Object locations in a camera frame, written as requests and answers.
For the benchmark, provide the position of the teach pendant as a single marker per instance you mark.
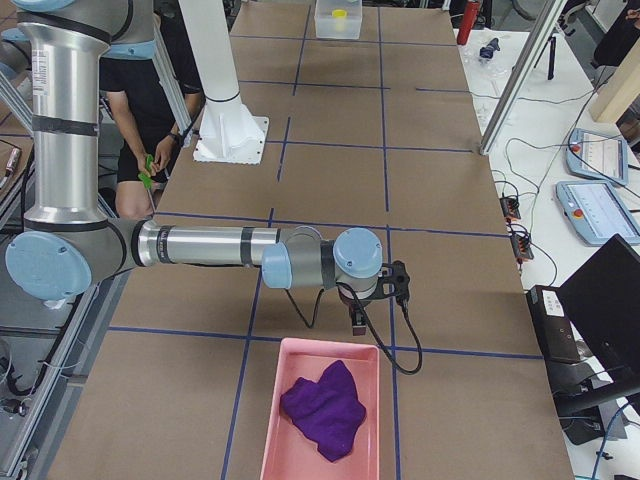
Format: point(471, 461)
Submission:
point(596, 211)
point(593, 155)

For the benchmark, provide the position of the purple cloth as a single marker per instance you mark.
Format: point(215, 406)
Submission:
point(327, 412)

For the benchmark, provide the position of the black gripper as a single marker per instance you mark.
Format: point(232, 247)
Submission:
point(356, 304)

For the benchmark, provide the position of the pink plastic bin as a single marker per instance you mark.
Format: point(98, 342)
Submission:
point(288, 454)

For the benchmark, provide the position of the person hand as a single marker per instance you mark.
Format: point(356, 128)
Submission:
point(163, 154)

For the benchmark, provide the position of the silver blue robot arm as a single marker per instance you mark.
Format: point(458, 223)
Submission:
point(68, 244)

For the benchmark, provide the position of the upper teach pendant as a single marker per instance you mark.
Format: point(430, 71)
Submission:
point(593, 155)

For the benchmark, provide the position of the lower teach pendant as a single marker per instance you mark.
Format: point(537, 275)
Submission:
point(596, 211)

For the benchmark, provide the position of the black monitor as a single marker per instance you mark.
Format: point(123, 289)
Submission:
point(601, 299)

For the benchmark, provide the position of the black desktop computer box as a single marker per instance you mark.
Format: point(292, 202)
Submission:
point(553, 329)

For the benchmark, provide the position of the person in black clothes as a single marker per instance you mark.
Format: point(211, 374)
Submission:
point(143, 115)

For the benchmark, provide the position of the red cylinder bottle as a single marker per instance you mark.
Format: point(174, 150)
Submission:
point(469, 17)

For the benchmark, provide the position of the clear plastic bin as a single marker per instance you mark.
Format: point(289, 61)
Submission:
point(326, 27)

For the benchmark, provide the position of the white camera mast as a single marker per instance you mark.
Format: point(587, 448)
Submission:
point(228, 132)

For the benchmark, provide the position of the aluminium frame post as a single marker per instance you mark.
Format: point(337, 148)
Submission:
point(542, 29)

